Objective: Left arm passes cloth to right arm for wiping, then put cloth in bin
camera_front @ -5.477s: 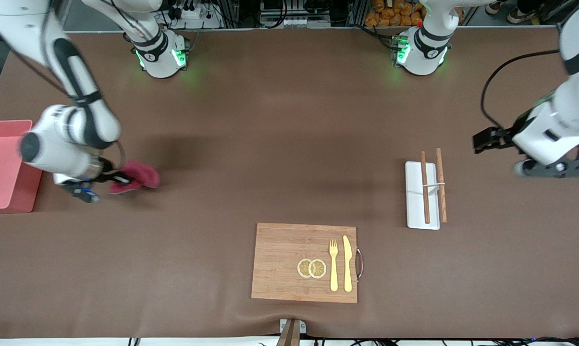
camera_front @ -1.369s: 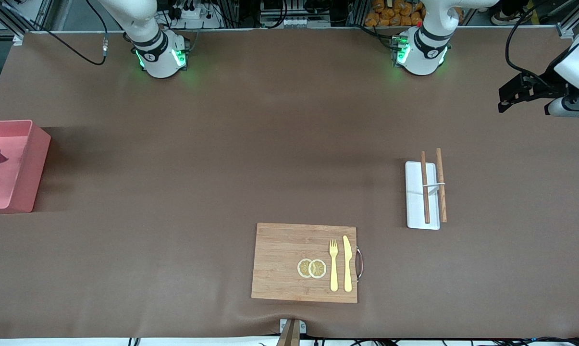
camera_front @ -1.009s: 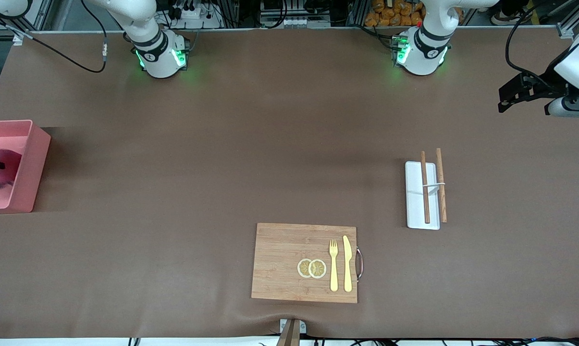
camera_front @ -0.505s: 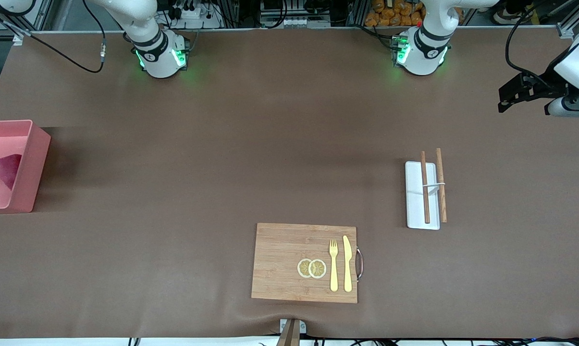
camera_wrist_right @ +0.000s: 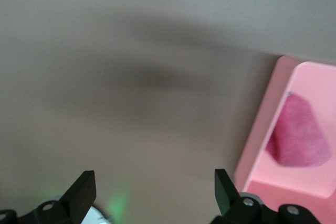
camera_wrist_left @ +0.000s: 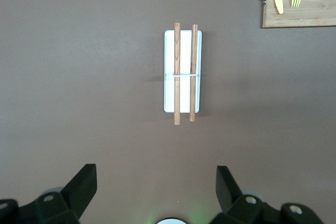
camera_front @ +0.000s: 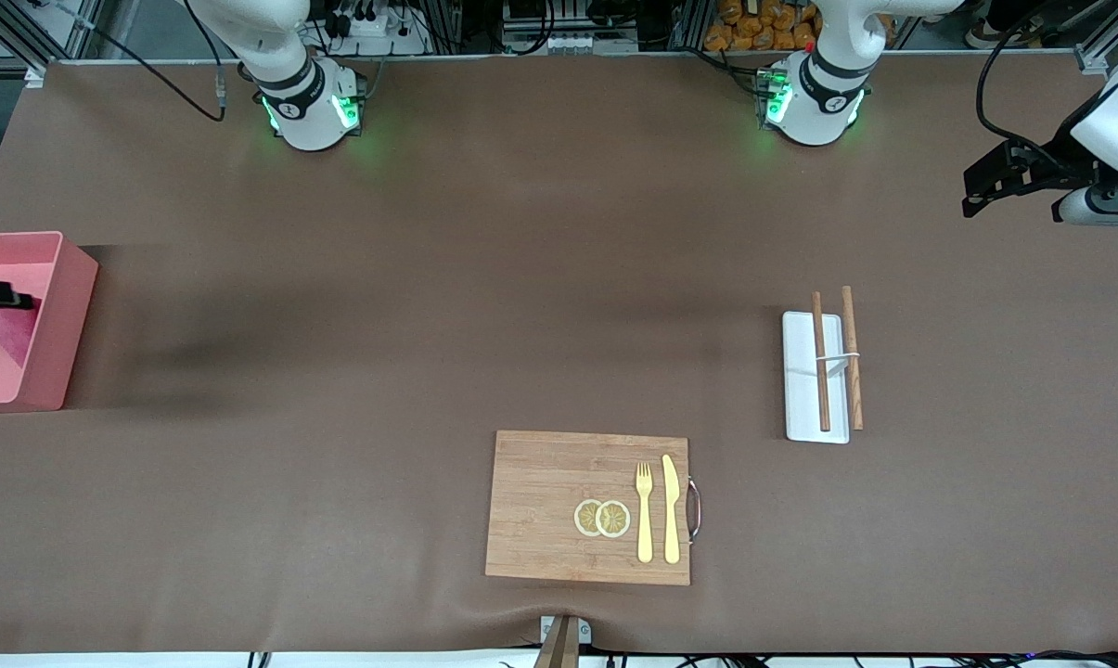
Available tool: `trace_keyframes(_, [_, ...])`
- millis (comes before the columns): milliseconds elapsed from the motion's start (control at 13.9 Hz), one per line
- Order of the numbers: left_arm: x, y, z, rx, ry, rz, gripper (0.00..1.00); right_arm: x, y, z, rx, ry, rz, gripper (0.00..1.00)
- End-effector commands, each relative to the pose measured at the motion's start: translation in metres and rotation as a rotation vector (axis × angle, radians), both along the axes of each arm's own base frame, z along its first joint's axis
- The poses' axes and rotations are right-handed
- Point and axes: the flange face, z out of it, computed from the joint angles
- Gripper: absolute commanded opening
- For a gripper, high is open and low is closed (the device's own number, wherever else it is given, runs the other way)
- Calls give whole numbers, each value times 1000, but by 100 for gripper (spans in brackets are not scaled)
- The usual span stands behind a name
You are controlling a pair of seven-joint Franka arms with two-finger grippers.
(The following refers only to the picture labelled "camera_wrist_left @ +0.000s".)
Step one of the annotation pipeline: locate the bamboo cutting board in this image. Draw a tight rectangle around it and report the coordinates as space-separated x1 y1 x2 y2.
256 0 336 29

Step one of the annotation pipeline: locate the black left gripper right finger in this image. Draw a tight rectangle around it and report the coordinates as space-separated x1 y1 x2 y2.
211 165 265 224

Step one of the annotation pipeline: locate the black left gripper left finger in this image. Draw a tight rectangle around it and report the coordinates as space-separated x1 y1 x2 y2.
34 163 97 224

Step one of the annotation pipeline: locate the brown wooden rod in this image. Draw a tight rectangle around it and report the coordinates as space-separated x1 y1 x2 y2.
173 22 181 126
189 24 198 122

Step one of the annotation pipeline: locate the white rack tray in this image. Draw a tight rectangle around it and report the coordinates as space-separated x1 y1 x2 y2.
163 30 203 113

